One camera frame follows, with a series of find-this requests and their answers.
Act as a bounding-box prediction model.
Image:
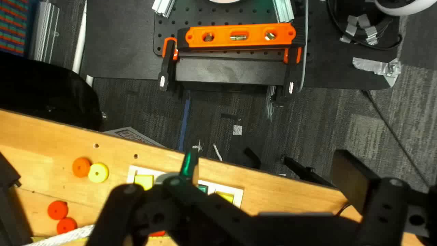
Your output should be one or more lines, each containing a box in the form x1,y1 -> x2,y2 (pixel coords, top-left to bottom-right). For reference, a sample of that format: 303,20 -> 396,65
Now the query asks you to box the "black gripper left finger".
85,175 -> 250,246

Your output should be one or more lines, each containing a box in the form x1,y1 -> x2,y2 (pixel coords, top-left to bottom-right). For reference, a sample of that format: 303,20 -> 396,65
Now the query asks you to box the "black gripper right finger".
248,149 -> 437,246

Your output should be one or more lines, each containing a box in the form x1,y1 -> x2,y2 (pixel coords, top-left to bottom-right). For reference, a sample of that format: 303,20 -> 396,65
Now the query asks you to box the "yellow square block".
216,190 -> 236,205
134,173 -> 156,191

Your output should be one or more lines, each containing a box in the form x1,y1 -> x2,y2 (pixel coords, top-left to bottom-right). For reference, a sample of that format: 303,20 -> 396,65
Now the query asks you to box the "small green object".
180,149 -> 201,184

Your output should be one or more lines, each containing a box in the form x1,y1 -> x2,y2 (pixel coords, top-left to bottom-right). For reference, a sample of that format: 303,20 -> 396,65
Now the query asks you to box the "red round disc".
46,199 -> 70,221
56,216 -> 79,235

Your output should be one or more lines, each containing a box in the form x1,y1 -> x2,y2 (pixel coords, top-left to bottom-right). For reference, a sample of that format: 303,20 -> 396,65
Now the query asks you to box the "yellow round disc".
87,161 -> 111,184

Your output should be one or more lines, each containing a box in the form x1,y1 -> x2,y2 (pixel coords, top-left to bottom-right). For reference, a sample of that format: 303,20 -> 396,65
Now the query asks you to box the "grey ribbed sheet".
102,125 -> 167,149

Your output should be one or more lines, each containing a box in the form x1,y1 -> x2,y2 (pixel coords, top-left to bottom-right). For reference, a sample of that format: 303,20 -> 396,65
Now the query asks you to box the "blue tape strip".
176,95 -> 192,153

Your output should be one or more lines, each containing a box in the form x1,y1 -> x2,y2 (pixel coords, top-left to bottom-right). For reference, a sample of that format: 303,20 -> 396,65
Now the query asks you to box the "black clamp with orange trigger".
157,36 -> 180,90
281,45 -> 306,95

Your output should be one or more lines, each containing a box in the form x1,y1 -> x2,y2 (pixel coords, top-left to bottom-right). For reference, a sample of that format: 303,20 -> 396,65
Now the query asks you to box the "thin white tube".
70,0 -> 90,76

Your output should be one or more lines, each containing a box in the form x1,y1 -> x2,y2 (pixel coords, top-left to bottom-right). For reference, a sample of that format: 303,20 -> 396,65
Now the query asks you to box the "aluminium extrusion piece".
150,0 -> 177,19
272,0 -> 296,24
27,0 -> 61,64

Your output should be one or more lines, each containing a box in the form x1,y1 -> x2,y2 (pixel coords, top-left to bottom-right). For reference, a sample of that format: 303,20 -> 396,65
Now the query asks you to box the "colourful mosaic patterned panel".
0,0 -> 30,57

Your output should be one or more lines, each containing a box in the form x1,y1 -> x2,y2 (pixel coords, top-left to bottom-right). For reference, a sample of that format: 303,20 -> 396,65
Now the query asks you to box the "thin black floor cable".
360,87 -> 437,185

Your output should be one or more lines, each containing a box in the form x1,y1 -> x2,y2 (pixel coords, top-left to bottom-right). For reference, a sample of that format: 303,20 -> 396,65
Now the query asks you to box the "black coiled cable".
325,0 -> 404,52

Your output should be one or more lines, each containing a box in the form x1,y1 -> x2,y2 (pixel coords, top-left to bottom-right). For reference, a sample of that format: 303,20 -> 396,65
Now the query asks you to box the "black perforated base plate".
151,0 -> 317,87

